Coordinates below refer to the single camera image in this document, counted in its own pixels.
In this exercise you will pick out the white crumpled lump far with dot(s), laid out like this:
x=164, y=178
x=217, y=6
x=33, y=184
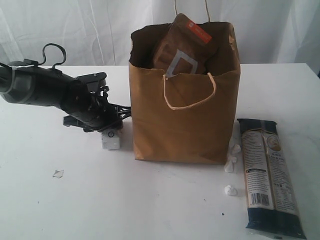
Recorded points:
x=230, y=190

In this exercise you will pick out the small torn paper scrap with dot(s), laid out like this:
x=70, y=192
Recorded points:
x=58, y=174

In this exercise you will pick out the white paper bits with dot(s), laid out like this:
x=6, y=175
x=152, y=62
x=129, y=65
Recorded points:
x=235, y=149

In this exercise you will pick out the white crumpled lump middle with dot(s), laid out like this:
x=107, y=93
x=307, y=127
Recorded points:
x=231, y=159

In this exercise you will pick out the long spaghetti packet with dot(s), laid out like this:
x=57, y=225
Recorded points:
x=271, y=202

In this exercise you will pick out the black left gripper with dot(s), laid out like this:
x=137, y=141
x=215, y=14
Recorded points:
x=92, y=111

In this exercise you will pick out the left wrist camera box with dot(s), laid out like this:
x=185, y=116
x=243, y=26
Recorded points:
x=95, y=82

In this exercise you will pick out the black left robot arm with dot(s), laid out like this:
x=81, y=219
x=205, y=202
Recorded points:
x=25, y=83

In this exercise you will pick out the brown snack pouch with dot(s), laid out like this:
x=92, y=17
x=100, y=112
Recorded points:
x=185, y=48

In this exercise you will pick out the white crumpled lump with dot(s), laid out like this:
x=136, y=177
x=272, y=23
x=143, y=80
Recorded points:
x=229, y=167
x=230, y=190
x=231, y=159

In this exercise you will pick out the white blue milk carton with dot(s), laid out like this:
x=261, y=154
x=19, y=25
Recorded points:
x=111, y=139

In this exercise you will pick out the white crumpled lump lower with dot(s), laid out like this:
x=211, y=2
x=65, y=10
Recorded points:
x=229, y=167

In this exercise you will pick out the brown paper bag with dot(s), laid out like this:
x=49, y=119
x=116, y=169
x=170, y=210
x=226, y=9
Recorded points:
x=184, y=118

